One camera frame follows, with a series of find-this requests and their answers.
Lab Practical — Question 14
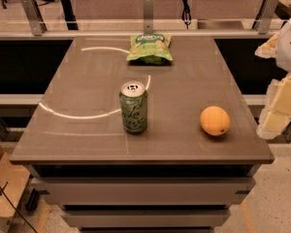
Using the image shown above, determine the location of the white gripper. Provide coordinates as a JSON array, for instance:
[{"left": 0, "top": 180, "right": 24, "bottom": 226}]
[{"left": 254, "top": 17, "right": 291, "bottom": 140}]

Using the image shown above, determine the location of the green soda can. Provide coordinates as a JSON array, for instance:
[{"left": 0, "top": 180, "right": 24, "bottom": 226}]
[{"left": 119, "top": 81, "right": 147, "bottom": 134}]

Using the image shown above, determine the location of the orange fruit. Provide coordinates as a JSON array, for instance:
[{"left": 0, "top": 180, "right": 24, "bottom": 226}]
[{"left": 200, "top": 106, "right": 231, "bottom": 136}]

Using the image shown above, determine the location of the green chip bag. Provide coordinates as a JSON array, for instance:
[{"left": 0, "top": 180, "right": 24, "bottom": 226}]
[{"left": 127, "top": 34, "right": 173, "bottom": 65}]

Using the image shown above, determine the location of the wooden box at left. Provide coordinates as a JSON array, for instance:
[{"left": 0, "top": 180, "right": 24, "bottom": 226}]
[{"left": 0, "top": 147, "right": 29, "bottom": 233}]

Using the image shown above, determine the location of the right metal bracket post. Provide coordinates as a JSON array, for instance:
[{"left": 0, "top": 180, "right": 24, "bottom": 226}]
[{"left": 256, "top": 0, "right": 279, "bottom": 34}]

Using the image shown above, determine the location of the metal bracket post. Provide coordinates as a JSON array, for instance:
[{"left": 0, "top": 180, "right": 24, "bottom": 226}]
[
  {"left": 256, "top": 0, "right": 279, "bottom": 34},
  {"left": 144, "top": 0, "right": 153, "bottom": 34},
  {"left": 20, "top": 0, "right": 47, "bottom": 36}
]

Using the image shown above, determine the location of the hanging black cable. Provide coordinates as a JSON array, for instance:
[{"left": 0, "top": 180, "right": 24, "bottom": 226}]
[{"left": 179, "top": 0, "right": 193, "bottom": 30}]

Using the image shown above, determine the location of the middle metal bracket post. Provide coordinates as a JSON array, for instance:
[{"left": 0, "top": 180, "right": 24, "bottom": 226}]
[{"left": 144, "top": 0, "right": 153, "bottom": 34}]

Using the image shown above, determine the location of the left metal bracket post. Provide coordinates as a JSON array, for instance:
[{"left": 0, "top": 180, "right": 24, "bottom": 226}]
[{"left": 20, "top": 0, "right": 47, "bottom": 36}]

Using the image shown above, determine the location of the black floor cable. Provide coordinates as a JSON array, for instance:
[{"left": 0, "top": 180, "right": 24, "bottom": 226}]
[{"left": 0, "top": 169, "right": 39, "bottom": 233}]

